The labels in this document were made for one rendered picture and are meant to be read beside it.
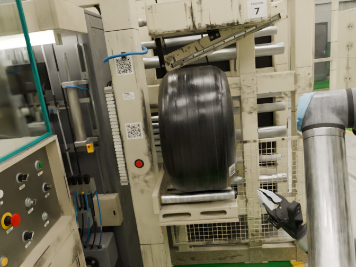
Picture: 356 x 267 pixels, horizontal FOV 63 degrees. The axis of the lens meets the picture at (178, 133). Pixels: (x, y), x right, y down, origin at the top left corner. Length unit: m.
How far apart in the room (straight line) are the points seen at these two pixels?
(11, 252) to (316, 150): 1.00
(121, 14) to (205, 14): 0.44
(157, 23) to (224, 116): 0.65
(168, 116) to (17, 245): 0.68
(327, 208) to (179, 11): 1.09
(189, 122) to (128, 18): 0.50
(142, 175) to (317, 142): 0.81
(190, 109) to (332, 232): 0.61
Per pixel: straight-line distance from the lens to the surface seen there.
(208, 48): 1.64
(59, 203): 1.40
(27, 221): 1.21
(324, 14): 12.40
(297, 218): 1.12
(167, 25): 1.52
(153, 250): 1.60
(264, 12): 1.55
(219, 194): 1.32
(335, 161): 0.88
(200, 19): 1.51
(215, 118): 1.09
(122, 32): 1.29
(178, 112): 1.10
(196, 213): 1.34
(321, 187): 0.86
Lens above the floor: 1.53
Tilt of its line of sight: 15 degrees down
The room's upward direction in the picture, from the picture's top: 7 degrees counter-clockwise
